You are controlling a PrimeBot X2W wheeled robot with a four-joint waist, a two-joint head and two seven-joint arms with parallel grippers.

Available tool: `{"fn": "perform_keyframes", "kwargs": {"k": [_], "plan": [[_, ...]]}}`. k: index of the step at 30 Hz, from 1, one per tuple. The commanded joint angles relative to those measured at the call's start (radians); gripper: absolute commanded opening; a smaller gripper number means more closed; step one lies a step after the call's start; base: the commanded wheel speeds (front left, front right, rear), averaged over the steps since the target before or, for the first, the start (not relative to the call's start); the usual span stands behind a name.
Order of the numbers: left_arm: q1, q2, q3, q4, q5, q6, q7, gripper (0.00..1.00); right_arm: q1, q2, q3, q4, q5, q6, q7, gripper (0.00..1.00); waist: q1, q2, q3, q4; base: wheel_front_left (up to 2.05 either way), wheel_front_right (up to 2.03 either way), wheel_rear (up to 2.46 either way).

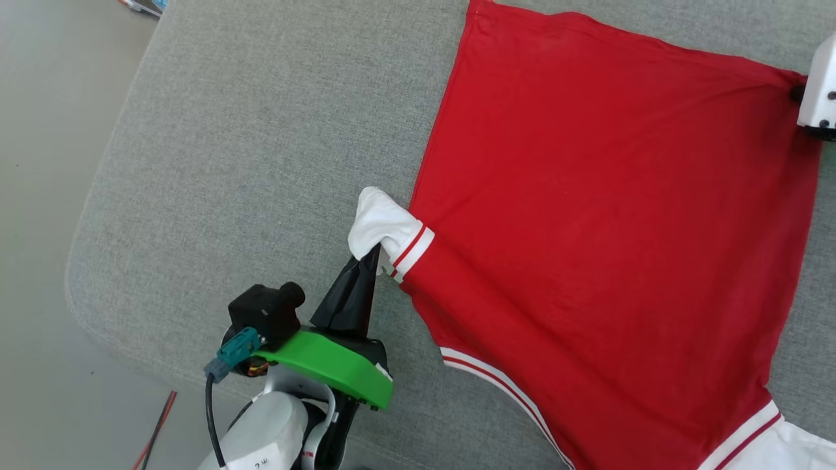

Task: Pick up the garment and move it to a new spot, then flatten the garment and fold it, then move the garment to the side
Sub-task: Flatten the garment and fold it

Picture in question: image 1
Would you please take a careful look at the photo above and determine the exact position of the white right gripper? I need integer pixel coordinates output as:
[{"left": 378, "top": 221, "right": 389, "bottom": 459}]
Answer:
[{"left": 790, "top": 33, "right": 836, "bottom": 142}]

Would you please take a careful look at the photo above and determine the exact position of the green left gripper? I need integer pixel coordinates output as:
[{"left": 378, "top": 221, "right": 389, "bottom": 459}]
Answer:
[{"left": 251, "top": 244, "right": 394, "bottom": 411}]

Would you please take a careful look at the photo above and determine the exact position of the red white sports shirt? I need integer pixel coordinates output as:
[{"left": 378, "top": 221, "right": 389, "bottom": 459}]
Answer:
[{"left": 347, "top": 0, "right": 836, "bottom": 470}]

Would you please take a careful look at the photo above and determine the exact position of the grey fabric sofa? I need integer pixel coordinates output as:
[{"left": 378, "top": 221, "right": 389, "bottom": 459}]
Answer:
[{"left": 65, "top": 0, "right": 836, "bottom": 470}]

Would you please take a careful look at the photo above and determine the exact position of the black cable teal connector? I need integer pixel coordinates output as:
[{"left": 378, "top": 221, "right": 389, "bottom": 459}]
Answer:
[{"left": 203, "top": 326, "right": 265, "bottom": 468}]

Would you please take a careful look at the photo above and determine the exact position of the red black wire pair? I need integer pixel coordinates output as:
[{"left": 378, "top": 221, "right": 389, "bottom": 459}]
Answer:
[{"left": 133, "top": 390, "right": 178, "bottom": 470}]

